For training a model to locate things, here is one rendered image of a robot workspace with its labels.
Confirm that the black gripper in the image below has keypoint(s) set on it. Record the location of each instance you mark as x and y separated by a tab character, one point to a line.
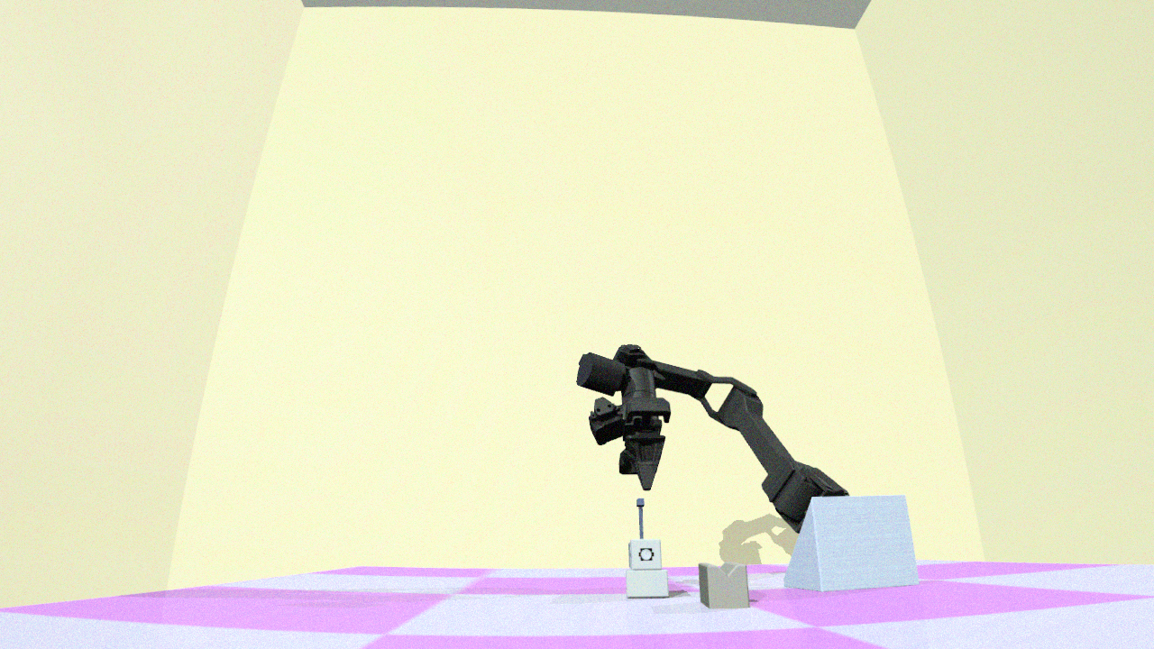
644	444

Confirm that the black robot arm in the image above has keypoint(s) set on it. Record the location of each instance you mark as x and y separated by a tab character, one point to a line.
789	484

